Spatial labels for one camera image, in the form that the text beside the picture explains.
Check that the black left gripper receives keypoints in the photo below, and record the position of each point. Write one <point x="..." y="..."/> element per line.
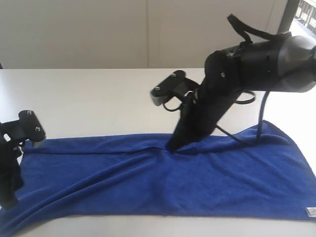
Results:
<point x="10" y="171"/>

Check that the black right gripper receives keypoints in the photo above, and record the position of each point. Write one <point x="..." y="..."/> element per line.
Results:
<point x="200" y="114"/>

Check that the blue microfibre towel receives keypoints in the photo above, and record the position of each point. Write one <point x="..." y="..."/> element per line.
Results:
<point x="135" y="175"/>

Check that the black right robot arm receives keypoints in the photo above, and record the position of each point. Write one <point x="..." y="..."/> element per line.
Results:
<point x="280" y="65"/>

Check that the white towel label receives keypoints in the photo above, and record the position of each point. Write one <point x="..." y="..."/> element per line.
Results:
<point x="311" y="212"/>

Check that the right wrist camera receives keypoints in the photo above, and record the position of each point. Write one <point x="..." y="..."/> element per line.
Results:
<point x="175" y="85"/>

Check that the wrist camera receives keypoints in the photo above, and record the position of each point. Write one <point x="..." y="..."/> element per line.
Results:
<point x="175" y="85"/>
<point x="32" y="127"/>

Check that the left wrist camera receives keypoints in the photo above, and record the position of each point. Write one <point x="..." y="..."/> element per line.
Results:
<point x="32" y="127"/>

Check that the dark window frame post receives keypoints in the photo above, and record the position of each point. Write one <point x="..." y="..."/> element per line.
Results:
<point x="288" y="15"/>

